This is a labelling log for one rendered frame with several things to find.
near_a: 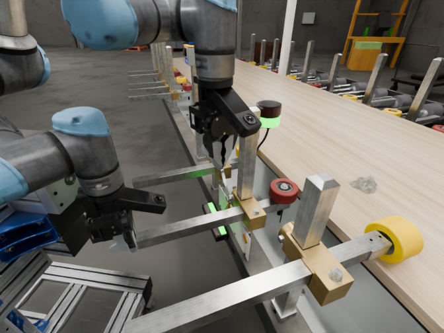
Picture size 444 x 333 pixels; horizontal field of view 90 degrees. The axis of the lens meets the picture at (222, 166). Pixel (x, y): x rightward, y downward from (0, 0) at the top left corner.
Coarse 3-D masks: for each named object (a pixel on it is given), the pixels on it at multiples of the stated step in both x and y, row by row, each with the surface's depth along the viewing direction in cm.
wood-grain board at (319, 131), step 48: (240, 96) 138; (288, 96) 138; (336, 96) 138; (288, 144) 86; (336, 144) 86; (384, 144) 86; (432, 144) 86; (384, 192) 62; (432, 192) 62; (432, 240) 49; (432, 288) 40
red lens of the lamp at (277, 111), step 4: (256, 104) 52; (260, 108) 51; (264, 108) 50; (268, 108) 50; (272, 108) 50; (276, 108) 50; (280, 108) 51; (260, 112) 51; (264, 112) 51; (268, 112) 50; (272, 112) 50; (276, 112) 51; (280, 112) 52; (264, 116) 51; (268, 116) 51; (272, 116) 51; (276, 116) 51
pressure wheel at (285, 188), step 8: (272, 184) 64; (280, 184) 65; (288, 184) 64; (296, 184) 64; (272, 192) 62; (280, 192) 61; (288, 192) 61; (296, 192) 61; (280, 200) 62; (288, 200) 61
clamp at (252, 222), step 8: (232, 192) 69; (240, 200) 64; (248, 200) 64; (248, 208) 61; (248, 216) 59; (256, 216) 59; (264, 216) 59; (248, 224) 60; (256, 224) 60; (264, 224) 61
